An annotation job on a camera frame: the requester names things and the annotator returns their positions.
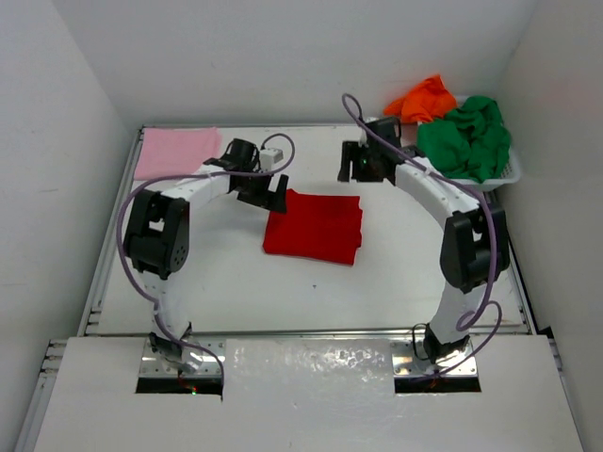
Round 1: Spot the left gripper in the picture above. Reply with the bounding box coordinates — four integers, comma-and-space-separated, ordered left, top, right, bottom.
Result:
236, 166, 286, 214

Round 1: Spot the red t-shirt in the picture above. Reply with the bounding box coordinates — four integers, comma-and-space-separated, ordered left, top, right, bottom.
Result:
263, 189, 363, 266

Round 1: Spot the pink t-shirt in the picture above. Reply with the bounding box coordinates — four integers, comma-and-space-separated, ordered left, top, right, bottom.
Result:
134, 127, 222, 181

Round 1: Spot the green t-shirt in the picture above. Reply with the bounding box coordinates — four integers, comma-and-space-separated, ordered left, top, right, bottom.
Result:
416, 95, 511, 184

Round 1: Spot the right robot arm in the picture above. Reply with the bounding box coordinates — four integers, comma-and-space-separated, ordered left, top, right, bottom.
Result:
337, 141, 510, 363

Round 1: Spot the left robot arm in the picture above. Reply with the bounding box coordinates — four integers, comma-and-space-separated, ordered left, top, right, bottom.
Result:
116, 138, 293, 375

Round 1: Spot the orange t-shirt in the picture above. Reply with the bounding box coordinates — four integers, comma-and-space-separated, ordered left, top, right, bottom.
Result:
383, 74, 458, 124

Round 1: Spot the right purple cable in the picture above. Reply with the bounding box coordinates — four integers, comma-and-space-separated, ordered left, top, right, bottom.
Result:
341, 92, 503, 380

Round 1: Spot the purple cable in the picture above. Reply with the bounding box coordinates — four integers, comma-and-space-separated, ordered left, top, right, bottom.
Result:
115, 133, 296, 378
341, 92, 503, 380

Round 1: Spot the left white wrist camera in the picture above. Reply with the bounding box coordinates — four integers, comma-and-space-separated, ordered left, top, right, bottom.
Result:
259, 148, 285, 171

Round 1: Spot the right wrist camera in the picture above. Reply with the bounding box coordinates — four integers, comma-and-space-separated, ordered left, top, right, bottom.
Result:
366, 117, 400, 147

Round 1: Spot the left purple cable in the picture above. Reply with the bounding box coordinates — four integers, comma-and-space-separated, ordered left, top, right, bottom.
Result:
115, 133, 296, 378

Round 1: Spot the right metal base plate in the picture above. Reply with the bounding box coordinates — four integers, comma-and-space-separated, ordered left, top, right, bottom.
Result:
390, 336, 479, 379

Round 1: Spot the metal base plate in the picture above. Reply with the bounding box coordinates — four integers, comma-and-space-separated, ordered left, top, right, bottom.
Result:
139, 337, 225, 379
390, 336, 479, 379

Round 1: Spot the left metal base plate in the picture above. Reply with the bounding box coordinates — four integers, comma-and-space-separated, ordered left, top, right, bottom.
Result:
139, 337, 225, 379

